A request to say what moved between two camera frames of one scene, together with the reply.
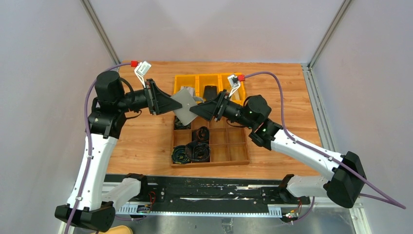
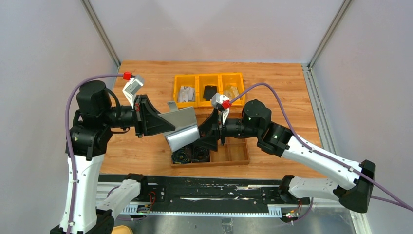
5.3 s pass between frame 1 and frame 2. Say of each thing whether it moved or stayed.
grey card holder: moved
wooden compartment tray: stayed
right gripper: moved
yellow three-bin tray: stayed
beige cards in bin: stayed
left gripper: moved
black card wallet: stayed
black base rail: stayed
